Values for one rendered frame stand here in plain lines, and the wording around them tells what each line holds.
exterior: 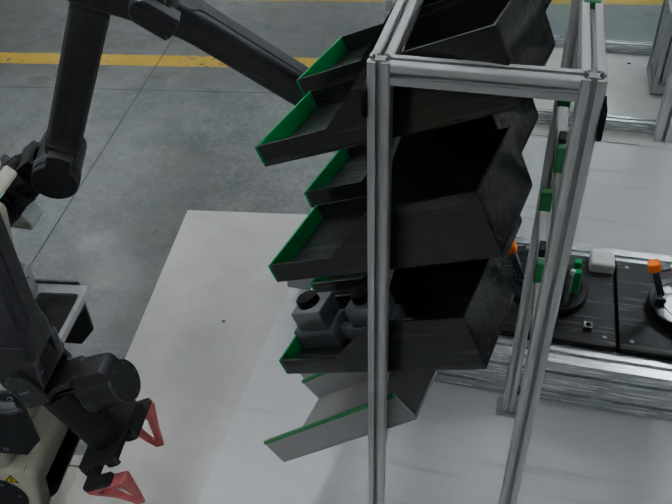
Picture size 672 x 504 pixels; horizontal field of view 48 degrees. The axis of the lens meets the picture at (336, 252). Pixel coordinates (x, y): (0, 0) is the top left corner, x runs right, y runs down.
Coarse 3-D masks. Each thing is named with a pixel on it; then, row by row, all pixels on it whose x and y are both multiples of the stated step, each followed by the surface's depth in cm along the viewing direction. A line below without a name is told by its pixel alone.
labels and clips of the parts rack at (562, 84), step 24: (600, 0) 70; (408, 72) 62; (432, 72) 61; (456, 72) 61; (480, 72) 61; (504, 72) 60; (528, 72) 60; (552, 72) 60; (576, 72) 60; (528, 96) 61; (552, 96) 60; (576, 96) 60; (600, 120) 60
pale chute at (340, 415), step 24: (312, 384) 119; (336, 384) 117; (360, 384) 113; (408, 384) 101; (336, 408) 112; (360, 408) 96; (408, 408) 93; (288, 432) 107; (312, 432) 104; (336, 432) 102; (360, 432) 99; (288, 456) 111
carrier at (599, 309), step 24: (504, 264) 148; (576, 264) 137; (600, 264) 144; (576, 288) 137; (600, 288) 142; (576, 312) 137; (600, 312) 137; (528, 336) 133; (576, 336) 132; (600, 336) 132
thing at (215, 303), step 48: (192, 240) 174; (240, 240) 174; (192, 288) 162; (240, 288) 161; (288, 288) 161; (144, 336) 151; (192, 336) 151; (240, 336) 150; (144, 384) 141; (192, 384) 141; (240, 384) 141; (192, 432) 133; (144, 480) 125; (192, 480) 125
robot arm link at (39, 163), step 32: (96, 0) 103; (128, 0) 104; (160, 0) 104; (64, 32) 110; (96, 32) 109; (64, 64) 113; (96, 64) 113; (64, 96) 117; (64, 128) 122; (64, 160) 124; (64, 192) 130
